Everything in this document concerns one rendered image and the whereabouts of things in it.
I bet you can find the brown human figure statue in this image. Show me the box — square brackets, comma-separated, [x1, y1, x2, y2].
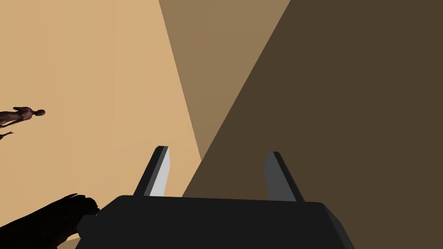
[0, 106, 46, 140]

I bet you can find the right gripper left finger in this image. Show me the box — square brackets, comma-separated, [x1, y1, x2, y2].
[133, 145, 171, 197]

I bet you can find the dark brown rough-edged object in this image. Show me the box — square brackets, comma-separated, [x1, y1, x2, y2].
[0, 193, 100, 249]

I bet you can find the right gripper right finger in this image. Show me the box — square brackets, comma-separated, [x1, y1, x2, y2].
[264, 151, 305, 202]

